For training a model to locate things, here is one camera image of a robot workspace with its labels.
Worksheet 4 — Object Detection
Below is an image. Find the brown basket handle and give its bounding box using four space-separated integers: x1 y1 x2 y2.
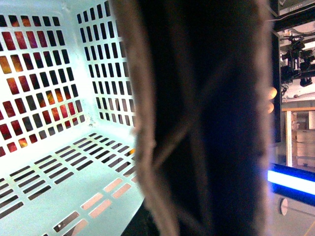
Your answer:
113 0 272 236

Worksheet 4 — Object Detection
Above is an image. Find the light blue plastic basket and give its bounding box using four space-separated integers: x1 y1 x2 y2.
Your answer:
0 0 143 236

